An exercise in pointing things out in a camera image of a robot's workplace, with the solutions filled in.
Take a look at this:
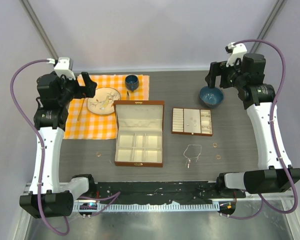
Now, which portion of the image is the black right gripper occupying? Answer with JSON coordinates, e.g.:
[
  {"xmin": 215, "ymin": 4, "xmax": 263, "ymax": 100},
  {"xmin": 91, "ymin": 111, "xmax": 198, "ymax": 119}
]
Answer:
[{"xmin": 205, "ymin": 57, "xmax": 247, "ymax": 90}]

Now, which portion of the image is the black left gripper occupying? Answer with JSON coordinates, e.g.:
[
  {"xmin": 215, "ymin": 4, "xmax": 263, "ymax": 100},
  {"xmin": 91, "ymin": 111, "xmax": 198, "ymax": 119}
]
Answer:
[{"xmin": 53, "ymin": 71, "xmax": 97, "ymax": 106}]

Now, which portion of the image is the silver crystal necklace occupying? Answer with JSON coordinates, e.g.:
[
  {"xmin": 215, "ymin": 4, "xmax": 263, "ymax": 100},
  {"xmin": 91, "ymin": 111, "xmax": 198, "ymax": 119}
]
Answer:
[{"xmin": 183, "ymin": 144, "xmax": 203, "ymax": 169}]

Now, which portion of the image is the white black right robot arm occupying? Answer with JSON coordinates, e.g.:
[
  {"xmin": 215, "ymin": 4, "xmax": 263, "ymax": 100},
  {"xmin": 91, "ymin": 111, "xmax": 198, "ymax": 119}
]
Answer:
[{"xmin": 205, "ymin": 53, "xmax": 300, "ymax": 198}]

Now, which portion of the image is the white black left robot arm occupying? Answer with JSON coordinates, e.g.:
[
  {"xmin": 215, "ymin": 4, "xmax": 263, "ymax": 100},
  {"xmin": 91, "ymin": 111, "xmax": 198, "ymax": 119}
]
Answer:
[{"xmin": 19, "ymin": 72, "xmax": 97, "ymax": 219}]

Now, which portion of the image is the brown jewelry tray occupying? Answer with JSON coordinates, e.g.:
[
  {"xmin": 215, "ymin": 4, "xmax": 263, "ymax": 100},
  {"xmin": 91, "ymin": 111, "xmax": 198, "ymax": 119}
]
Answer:
[{"xmin": 171, "ymin": 107, "xmax": 213, "ymax": 137}]

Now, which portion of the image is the brown open jewelry box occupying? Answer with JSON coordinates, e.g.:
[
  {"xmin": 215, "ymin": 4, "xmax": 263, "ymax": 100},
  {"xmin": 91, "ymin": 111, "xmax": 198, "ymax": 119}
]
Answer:
[{"xmin": 113, "ymin": 100, "xmax": 165, "ymax": 168}]

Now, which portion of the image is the beige floral ceramic plate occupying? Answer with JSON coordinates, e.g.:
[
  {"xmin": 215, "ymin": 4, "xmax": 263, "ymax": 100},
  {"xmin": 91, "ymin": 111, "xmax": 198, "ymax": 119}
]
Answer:
[{"xmin": 87, "ymin": 87, "xmax": 121, "ymax": 115}]

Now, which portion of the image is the blue ceramic bowl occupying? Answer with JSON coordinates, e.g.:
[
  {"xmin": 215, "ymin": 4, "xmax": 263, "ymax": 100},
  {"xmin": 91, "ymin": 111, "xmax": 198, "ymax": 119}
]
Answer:
[{"xmin": 198, "ymin": 86, "xmax": 224, "ymax": 109}]

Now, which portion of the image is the small dark blue cup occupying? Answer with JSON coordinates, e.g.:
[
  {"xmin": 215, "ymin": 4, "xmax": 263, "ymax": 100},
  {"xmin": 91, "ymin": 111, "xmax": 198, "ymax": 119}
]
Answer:
[{"xmin": 124, "ymin": 74, "xmax": 139, "ymax": 92}]

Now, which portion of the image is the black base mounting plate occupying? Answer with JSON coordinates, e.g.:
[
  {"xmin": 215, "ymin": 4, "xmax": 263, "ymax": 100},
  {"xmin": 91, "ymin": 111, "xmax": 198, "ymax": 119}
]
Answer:
[{"xmin": 92, "ymin": 181, "xmax": 246, "ymax": 205}]

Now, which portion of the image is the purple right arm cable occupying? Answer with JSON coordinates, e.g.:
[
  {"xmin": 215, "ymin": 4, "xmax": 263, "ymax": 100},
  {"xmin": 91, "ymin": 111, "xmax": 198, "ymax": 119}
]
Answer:
[{"xmin": 219, "ymin": 39, "xmax": 299, "ymax": 220}]

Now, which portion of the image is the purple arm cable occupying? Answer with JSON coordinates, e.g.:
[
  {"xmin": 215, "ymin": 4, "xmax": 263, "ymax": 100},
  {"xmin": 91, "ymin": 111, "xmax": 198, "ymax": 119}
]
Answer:
[
  {"xmin": 219, "ymin": 39, "xmax": 299, "ymax": 220},
  {"xmin": 9, "ymin": 58, "xmax": 71, "ymax": 236}
]

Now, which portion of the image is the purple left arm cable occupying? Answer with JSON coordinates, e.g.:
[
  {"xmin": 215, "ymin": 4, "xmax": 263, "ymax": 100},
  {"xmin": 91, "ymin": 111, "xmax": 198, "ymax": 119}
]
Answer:
[{"xmin": 9, "ymin": 58, "xmax": 71, "ymax": 236}]

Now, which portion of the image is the white slotted cable duct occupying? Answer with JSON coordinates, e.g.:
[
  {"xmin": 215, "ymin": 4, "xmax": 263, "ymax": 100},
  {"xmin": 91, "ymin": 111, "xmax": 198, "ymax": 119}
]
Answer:
[{"xmin": 72, "ymin": 201, "xmax": 220, "ymax": 213}]

